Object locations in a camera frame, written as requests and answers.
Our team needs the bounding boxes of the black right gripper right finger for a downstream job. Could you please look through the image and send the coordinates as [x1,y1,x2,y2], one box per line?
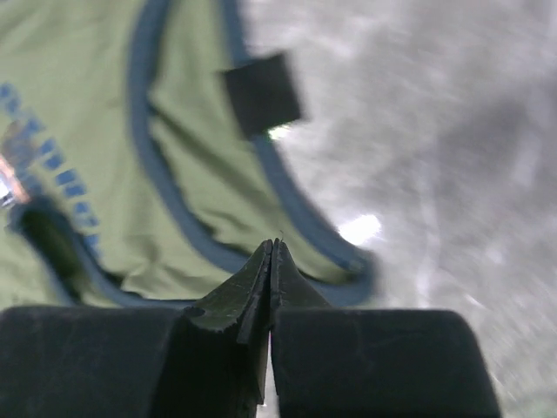
[270,240,501,418]

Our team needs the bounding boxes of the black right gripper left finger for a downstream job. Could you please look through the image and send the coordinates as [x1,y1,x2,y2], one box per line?
[1,240,272,417]

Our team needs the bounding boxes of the green graphic tank top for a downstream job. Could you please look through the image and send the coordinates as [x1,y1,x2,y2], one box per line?
[1,1,373,307]

